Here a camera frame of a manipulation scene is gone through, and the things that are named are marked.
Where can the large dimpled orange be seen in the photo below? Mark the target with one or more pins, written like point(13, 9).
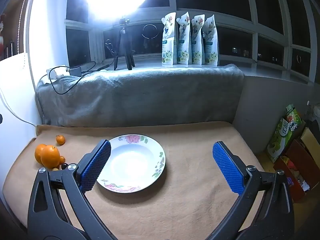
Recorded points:
point(50, 157)

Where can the brown cardboard box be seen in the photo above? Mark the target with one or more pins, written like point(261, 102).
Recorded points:
point(300, 160)

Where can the white floral plate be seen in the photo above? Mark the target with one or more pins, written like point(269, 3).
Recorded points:
point(130, 165)

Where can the green printed carton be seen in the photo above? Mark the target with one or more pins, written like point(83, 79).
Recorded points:
point(283, 135)

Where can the black power adapter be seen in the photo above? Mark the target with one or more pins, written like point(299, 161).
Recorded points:
point(75, 71)

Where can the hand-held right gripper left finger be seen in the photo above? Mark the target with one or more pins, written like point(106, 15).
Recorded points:
point(96, 166)

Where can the small oval orange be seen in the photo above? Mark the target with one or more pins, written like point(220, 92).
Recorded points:
point(62, 159)

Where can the large smooth orange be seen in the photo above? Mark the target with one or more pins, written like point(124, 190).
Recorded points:
point(38, 153)

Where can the tan fleece blanket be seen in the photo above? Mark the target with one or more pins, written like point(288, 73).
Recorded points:
point(185, 205)

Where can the dark purple plum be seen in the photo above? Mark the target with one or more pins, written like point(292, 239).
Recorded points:
point(64, 166)

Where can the white floral refill pouch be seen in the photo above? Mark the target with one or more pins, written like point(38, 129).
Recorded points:
point(168, 42)
point(183, 42)
point(211, 45)
point(197, 45)

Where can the small yellow-green fruit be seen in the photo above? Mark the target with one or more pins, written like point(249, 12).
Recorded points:
point(55, 169)

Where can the white window frame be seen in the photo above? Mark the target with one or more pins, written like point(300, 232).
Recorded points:
point(232, 24)

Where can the small mandarin with stem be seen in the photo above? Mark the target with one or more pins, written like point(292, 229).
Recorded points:
point(60, 140)

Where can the white power strip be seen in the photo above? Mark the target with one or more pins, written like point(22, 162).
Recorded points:
point(56, 73)

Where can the grey fleece blanket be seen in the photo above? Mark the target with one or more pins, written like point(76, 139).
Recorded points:
point(140, 97)

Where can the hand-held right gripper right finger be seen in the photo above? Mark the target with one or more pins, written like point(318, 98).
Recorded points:
point(228, 170)

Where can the black tripod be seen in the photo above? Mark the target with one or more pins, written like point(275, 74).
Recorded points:
point(120, 45)

